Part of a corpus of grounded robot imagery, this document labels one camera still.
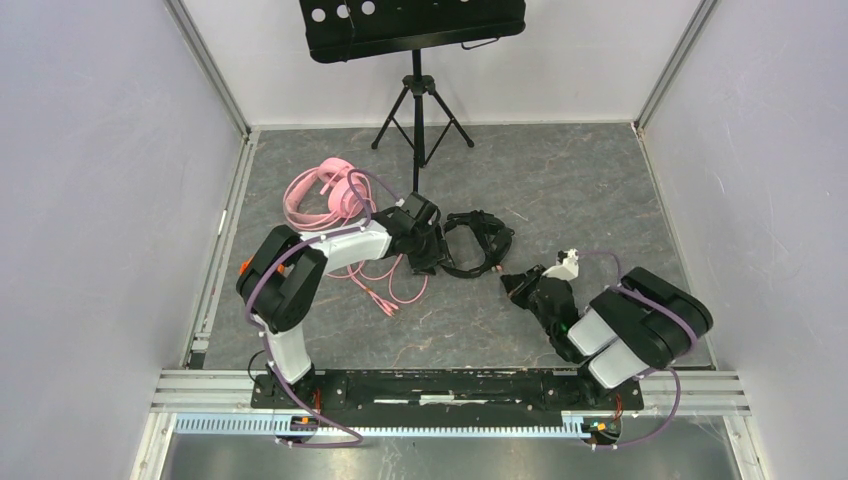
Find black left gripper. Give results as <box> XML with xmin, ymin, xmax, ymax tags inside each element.
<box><xmin>406</xmin><ymin>220</ymin><xmax>456</xmax><ymax>277</ymax></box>

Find black headphones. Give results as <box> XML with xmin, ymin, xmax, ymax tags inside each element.
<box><xmin>441</xmin><ymin>210</ymin><xmax>515</xmax><ymax>279</ymax></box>

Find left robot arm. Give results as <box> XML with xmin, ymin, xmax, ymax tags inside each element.
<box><xmin>236</xmin><ymin>193</ymin><xmax>515</xmax><ymax>408</ymax></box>

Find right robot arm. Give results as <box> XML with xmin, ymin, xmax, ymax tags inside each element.
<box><xmin>501</xmin><ymin>265</ymin><xmax>714</xmax><ymax>408</ymax></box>

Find pink headphones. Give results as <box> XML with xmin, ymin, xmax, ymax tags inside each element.
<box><xmin>282</xmin><ymin>157</ymin><xmax>376</xmax><ymax>231</ymax></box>

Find black music stand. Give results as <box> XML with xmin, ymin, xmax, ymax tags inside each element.
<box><xmin>299</xmin><ymin>0</ymin><xmax>527</xmax><ymax>192</ymax></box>

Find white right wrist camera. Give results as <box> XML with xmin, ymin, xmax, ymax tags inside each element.
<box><xmin>542</xmin><ymin>249</ymin><xmax>579</xmax><ymax>281</ymax></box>

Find pink headphone cable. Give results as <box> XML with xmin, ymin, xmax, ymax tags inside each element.
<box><xmin>327</xmin><ymin>198</ymin><xmax>432</xmax><ymax>319</ymax></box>

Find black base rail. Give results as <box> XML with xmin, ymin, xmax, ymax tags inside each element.
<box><xmin>251</xmin><ymin>368</ymin><xmax>644</xmax><ymax>430</ymax></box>

